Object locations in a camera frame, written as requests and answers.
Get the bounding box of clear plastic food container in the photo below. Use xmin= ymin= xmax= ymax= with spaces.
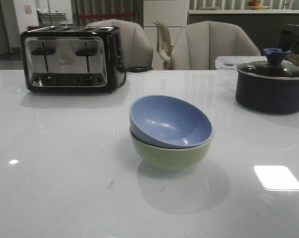
xmin=215 ymin=56 xmax=296 ymax=71

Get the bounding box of cream plastic chair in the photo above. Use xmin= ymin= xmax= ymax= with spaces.
xmin=152 ymin=21 xmax=173 ymax=70

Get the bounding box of metal cart in background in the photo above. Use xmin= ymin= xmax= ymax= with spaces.
xmin=37 ymin=9 xmax=67 ymax=25

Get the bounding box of green bowl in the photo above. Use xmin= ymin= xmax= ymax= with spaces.
xmin=130 ymin=132 xmax=213 ymax=171

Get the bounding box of grey kitchen counter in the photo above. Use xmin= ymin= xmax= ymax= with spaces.
xmin=187 ymin=9 xmax=299 ymax=54

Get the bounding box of beige armchair left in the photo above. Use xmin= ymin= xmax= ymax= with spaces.
xmin=87 ymin=19 xmax=153 ymax=67

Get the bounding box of black toaster power cord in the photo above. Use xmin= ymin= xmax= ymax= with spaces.
xmin=118 ymin=66 xmax=154 ymax=88

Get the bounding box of white cabinet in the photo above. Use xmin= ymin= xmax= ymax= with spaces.
xmin=143 ymin=0 xmax=189 ymax=70

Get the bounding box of beige armchair right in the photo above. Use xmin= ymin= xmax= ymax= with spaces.
xmin=171 ymin=21 xmax=261 ymax=70

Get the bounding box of fruit bowl on counter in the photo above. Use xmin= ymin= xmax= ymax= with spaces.
xmin=246 ymin=0 xmax=269 ymax=10

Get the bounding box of dark blue cooking pot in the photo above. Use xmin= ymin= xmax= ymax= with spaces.
xmin=235 ymin=73 xmax=299 ymax=115

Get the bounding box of blue bowl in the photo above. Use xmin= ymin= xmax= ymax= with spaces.
xmin=129 ymin=95 xmax=214 ymax=149

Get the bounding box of beige armchair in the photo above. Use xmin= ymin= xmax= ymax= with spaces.
xmin=171 ymin=21 xmax=261 ymax=70
xmin=87 ymin=19 xmax=153 ymax=67

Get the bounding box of glass pot lid blue knob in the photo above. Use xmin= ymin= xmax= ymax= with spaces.
xmin=237 ymin=48 xmax=299 ymax=80

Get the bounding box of black and chrome toaster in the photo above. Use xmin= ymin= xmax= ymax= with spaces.
xmin=20 ymin=26 xmax=125 ymax=93

